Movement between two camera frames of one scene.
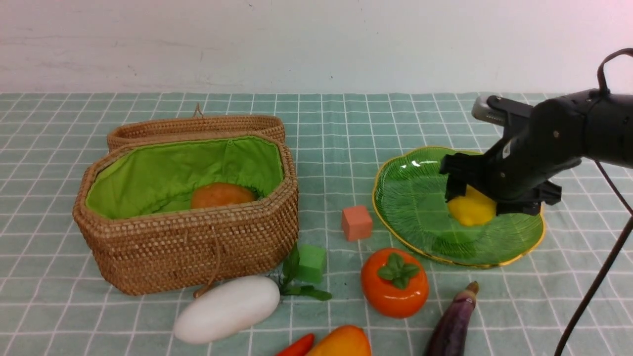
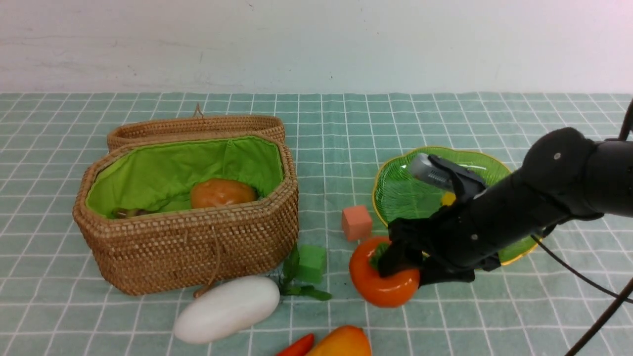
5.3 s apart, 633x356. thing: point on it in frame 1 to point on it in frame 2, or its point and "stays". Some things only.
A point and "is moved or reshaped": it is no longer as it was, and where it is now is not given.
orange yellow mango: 345,340 stays
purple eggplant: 449,336 to 120,212
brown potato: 220,194 stays
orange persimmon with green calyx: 394,282 is moved or reshaped
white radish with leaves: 243,303 stays
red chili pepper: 298,347 stays
